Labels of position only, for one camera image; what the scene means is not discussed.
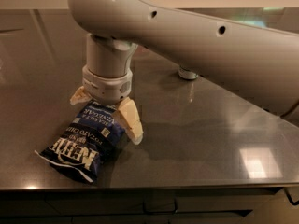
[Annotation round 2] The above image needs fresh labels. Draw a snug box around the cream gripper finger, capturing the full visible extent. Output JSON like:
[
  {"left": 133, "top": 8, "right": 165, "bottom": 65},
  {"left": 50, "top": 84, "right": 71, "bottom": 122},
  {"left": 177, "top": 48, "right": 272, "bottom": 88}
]
[
  {"left": 112, "top": 97, "right": 143, "bottom": 145},
  {"left": 70, "top": 86, "right": 92, "bottom": 105}
]

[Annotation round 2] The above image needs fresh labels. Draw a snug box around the blue Kettle chip bag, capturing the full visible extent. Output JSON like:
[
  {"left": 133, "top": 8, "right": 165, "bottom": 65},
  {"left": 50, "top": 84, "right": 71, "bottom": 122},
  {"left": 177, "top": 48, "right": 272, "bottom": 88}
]
[{"left": 36, "top": 101, "right": 124, "bottom": 184}]

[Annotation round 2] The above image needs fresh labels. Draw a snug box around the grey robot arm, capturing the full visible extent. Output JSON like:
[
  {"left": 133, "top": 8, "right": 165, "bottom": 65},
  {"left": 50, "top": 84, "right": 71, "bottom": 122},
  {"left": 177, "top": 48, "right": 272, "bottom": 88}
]
[{"left": 68, "top": 0, "right": 299, "bottom": 144}]

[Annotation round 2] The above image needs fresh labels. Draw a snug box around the white 7UP soda can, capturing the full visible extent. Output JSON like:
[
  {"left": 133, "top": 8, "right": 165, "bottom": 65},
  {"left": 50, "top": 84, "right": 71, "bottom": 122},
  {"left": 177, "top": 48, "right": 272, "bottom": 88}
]
[{"left": 178, "top": 66, "right": 198, "bottom": 80}]

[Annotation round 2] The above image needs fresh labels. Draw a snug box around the dark cabinet drawer front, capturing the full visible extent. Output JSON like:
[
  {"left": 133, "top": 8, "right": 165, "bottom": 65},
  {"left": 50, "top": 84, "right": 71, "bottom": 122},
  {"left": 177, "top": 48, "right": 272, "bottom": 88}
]
[{"left": 0, "top": 187, "right": 279, "bottom": 224}]

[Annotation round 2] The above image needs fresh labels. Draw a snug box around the black cable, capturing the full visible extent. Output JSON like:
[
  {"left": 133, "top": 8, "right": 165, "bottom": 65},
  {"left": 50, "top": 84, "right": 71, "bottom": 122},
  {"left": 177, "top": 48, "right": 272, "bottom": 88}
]
[{"left": 283, "top": 187, "right": 299, "bottom": 207}]

